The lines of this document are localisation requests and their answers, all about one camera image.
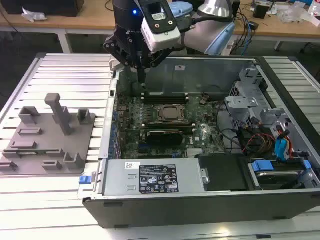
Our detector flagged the green RAM stick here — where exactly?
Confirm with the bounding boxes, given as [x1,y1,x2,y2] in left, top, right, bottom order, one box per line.
[9,148,61,154]

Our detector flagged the white power strip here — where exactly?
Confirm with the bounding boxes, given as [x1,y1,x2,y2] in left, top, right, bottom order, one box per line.
[223,39,236,56]

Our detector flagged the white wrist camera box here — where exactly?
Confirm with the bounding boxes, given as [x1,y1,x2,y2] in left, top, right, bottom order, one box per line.
[140,0,181,53]

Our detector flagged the black RAM slot bank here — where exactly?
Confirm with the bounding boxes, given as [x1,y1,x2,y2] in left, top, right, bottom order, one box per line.
[141,90,190,105]
[141,120,196,131]

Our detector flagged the small black box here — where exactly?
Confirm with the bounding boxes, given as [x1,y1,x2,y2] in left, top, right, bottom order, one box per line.
[252,4,270,19]

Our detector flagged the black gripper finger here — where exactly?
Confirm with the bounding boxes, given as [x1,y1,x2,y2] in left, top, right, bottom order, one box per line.
[103,37,142,86]
[141,47,173,86]

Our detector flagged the black plastic cover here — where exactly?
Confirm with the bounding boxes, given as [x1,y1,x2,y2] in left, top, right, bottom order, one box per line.
[194,153,248,193]

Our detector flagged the black graphics card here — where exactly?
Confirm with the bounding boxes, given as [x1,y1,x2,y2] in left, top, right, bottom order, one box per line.
[146,129,185,147]

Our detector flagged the red yellow black wire bundle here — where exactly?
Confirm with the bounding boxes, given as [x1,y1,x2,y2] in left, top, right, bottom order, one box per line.
[241,133,276,157]

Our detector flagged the clear plastic bags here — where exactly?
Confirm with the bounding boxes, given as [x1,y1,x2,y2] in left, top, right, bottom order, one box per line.
[277,2,310,25]

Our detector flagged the crumpled white paper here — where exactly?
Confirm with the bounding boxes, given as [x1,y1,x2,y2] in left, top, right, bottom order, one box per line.
[21,6,48,24]

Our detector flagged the CPU socket with metal cover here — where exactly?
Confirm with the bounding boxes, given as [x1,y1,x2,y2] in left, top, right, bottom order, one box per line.
[154,103,190,124]

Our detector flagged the green motherboard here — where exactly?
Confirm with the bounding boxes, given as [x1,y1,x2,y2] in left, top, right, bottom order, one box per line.
[113,92,227,160]

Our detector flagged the flat blue data wire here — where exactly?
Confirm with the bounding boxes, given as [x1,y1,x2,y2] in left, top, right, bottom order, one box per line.
[274,126,293,161]

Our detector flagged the silver power supply unit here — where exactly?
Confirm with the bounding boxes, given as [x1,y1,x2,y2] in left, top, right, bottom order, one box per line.
[101,158,210,197]

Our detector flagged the blue cable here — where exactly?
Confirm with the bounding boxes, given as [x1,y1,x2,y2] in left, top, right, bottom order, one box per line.
[243,18,254,55]

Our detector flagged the large black box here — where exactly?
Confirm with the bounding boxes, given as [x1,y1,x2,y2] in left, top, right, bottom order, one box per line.
[4,0,85,18]

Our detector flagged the small silver heatsink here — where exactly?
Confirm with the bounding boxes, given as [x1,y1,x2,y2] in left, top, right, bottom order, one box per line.
[186,148,205,159]

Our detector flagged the black camera cable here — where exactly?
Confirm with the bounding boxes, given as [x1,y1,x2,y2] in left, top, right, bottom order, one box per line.
[177,13,237,35]

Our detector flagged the hard disk in blue carrier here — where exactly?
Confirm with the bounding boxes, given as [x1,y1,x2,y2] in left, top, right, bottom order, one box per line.
[247,159,311,191]

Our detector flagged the wooden desk white frame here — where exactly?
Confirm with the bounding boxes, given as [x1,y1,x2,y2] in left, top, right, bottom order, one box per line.
[0,0,320,55]

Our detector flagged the tall black speaker box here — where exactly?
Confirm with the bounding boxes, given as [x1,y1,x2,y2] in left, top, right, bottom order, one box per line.
[231,0,241,18]

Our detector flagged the grey parts rack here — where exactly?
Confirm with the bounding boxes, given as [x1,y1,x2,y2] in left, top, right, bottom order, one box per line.
[0,92,97,176]

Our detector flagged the silver CPU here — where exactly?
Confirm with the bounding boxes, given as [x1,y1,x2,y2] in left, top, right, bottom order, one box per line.
[162,106,186,120]

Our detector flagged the RAM stick with white label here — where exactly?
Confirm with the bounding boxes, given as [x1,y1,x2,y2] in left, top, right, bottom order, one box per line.
[144,91,188,97]

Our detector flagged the grey metal drive cage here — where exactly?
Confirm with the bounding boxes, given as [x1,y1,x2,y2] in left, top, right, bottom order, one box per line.
[223,66,293,131]

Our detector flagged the open black PC case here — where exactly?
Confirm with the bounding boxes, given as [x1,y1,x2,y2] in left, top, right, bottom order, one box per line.
[77,53,320,230]

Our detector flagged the grey plastic case latch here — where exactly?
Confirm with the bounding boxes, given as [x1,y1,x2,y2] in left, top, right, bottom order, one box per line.
[109,57,125,72]

